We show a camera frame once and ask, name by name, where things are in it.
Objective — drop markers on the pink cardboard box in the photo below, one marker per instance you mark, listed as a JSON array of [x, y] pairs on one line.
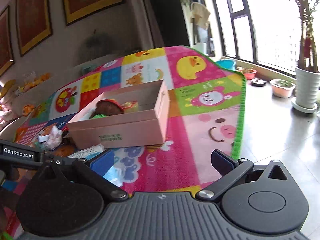
[[125, 122]]

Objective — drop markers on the colourful cartoon play mat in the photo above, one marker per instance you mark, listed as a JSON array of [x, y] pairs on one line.
[[196, 105]]

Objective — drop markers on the red plant bowl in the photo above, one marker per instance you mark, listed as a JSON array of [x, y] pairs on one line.
[[249, 73]]

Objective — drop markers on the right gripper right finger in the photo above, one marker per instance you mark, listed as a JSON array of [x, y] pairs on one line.
[[233, 172]]

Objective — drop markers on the pink flower bowl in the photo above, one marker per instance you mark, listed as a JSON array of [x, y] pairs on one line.
[[282, 88]]

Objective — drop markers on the packaged bread bun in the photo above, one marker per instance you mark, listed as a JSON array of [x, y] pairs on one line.
[[64, 150]]

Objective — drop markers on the hanging beige cloth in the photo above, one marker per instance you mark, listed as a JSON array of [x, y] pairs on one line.
[[200, 15]]

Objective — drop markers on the yellow plush toys row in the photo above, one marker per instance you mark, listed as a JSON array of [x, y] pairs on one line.
[[31, 82]]

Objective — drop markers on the pink blue card pack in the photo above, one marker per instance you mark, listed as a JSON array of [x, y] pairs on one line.
[[130, 107]]

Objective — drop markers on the blue plastic basin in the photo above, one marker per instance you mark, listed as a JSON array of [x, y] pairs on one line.
[[227, 64]]

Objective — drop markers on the blue white tissue pack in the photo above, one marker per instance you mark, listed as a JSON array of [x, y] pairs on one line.
[[101, 161]]

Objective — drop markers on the white pink wrapper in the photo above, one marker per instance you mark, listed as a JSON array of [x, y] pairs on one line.
[[50, 139]]

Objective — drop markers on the white ribbed plant pot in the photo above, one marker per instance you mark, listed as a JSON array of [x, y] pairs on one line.
[[307, 85]]

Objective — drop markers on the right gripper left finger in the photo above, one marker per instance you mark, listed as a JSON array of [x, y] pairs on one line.
[[91, 174]]

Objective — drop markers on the orange fish plush toy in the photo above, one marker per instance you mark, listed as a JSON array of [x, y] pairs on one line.
[[27, 109]]

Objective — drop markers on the dark small dish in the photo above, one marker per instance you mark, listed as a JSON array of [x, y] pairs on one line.
[[256, 82]]

